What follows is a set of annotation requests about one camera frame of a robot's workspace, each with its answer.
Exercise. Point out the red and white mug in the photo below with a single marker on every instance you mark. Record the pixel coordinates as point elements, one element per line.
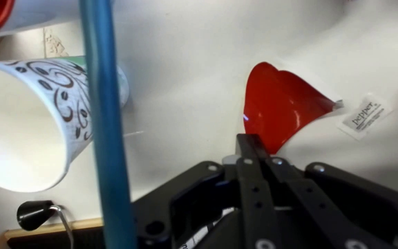
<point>38,14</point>

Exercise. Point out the white pepper packet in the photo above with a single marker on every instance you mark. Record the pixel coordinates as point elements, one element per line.
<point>365,118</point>

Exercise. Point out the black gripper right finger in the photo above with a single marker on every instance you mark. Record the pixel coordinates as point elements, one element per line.
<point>356,212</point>

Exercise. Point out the wooden countertop organizer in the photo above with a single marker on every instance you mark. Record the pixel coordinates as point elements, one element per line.
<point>83,224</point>

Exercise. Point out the paper cup with swirl print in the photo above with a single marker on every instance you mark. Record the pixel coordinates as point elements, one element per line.
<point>20,129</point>

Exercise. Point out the white packet with printed text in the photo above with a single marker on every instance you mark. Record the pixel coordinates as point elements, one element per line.
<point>194,240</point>

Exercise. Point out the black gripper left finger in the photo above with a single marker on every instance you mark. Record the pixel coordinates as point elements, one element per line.
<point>255,202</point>

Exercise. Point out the blue vertical pole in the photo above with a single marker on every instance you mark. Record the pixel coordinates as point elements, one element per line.
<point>107,139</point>

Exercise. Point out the broken mug piece red inside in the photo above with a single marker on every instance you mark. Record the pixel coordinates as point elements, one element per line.
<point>277,105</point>

